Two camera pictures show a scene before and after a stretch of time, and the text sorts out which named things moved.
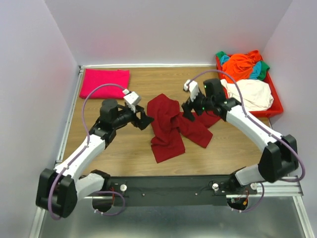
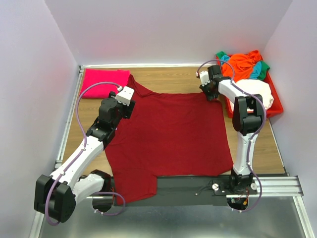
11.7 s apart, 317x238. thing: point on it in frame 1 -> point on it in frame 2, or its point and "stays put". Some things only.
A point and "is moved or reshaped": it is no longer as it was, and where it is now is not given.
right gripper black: [187, 106] -> [208, 97]
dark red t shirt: [169, 127] is moved or reshaped
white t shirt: [256, 93] stays put
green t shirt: [264, 66] stays put
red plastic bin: [276, 109] stays put
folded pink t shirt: [92, 78] stays put
